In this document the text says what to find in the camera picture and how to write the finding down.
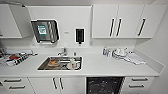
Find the white mug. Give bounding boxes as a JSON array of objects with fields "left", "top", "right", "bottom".
[{"left": 66, "top": 57, "right": 81, "bottom": 71}]

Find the chrome faucet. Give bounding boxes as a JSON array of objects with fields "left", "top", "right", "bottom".
[{"left": 56, "top": 47, "right": 68, "bottom": 57}]

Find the brown bowl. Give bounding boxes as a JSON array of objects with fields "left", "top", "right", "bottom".
[{"left": 47, "top": 58, "right": 59, "bottom": 67}]

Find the stack of white plates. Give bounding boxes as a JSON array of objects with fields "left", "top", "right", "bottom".
[{"left": 112, "top": 47, "right": 130, "bottom": 63}]

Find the small grey dish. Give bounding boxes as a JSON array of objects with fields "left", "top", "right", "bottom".
[{"left": 27, "top": 50, "right": 39, "bottom": 57}]

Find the white wall cabinet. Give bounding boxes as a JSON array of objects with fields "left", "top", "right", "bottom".
[{"left": 0, "top": 3, "right": 34, "bottom": 39}]

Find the white drawer black handle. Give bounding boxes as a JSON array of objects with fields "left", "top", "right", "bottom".
[
  {"left": 0, "top": 83, "right": 33, "bottom": 93},
  {"left": 123, "top": 76, "right": 155, "bottom": 85},
  {"left": 121, "top": 82, "right": 153, "bottom": 92},
  {"left": 119, "top": 89, "right": 150, "bottom": 94},
  {"left": 0, "top": 77, "right": 30, "bottom": 85}
]

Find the stainless steel dishwasher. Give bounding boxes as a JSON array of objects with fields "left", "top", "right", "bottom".
[{"left": 85, "top": 76, "right": 126, "bottom": 94}]

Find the white wall cabinet door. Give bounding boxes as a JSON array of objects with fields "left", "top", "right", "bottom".
[
  {"left": 91, "top": 3, "right": 119, "bottom": 39},
  {"left": 134, "top": 3, "right": 167, "bottom": 39},
  {"left": 113, "top": 3, "right": 145, "bottom": 39}
]

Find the stainless steel sink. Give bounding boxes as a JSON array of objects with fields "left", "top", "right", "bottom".
[{"left": 36, "top": 55, "right": 84, "bottom": 72}]

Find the white base cabinet door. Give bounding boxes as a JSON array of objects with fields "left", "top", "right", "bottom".
[
  {"left": 56, "top": 77, "right": 88, "bottom": 94},
  {"left": 28, "top": 77, "right": 60, "bottom": 94}
]

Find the dish soap bottle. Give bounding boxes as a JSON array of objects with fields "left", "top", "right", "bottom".
[{"left": 102, "top": 45, "right": 109, "bottom": 57}]

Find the small chrome sink pump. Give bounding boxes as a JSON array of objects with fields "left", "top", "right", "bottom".
[{"left": 72, "top": 51, "right": 78, "bottom": 57}]

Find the small white bottle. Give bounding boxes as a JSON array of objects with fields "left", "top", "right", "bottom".
[{"left": 107, "top": 49, "right": 113, "bottom": 58}]

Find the white dish rack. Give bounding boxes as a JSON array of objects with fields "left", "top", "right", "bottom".
[{"left": 0, "top": 50, "right": 35, "bottom": 67}]

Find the steel paper towel dispenser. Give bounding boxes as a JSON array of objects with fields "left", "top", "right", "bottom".
[{"left": 30, "top": 18, "right": 61, "bottom": 46}]

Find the red plastic container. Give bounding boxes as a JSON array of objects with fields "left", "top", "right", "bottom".
[{"left": 8, "top": 54, "right": 20, "bottom": 61}]

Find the white towel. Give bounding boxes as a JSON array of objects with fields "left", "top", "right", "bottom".
[{"left": 126, "top": 54, "right": 147, "bottom": 66}]

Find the black wall soap dispenser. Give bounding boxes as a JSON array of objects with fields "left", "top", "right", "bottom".
[{"left": 74, "top": 27, "right": 86, "bottom": 45}]

